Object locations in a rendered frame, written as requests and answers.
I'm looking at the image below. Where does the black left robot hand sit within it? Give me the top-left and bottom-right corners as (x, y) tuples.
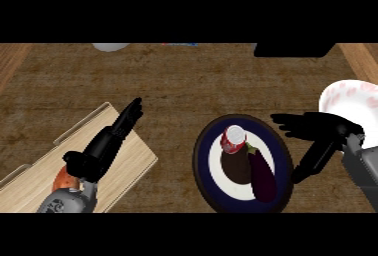
(62, 97), (145, 184)

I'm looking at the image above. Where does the red and white can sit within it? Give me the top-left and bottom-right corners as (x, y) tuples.
(219, 124), (248, 155)

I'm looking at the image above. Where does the dark blue rimmed plate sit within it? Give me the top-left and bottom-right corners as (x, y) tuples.
(192, 114), (296, 214)

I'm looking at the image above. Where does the pale wooden tray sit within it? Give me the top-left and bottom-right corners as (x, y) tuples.
(0, 101), (160, 214)

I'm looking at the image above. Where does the white bowl with pink pattern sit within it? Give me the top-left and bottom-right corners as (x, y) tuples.
(318, 79), (378, 154)

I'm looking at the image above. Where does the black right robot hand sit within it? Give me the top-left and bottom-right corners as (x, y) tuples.
(269, 111), (366, 185)

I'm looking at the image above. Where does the orange vegetable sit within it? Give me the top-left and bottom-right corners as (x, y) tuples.
(50, 165), (81, 193)

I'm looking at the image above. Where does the black appliance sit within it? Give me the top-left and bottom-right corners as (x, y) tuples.
(253, 42), (337, 58)

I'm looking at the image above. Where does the purple eggplant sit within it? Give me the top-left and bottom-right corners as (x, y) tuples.
(245, 142), (279, 204)

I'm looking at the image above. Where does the pale grey round object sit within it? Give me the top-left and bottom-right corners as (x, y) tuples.
(92, 42), (132, 53)

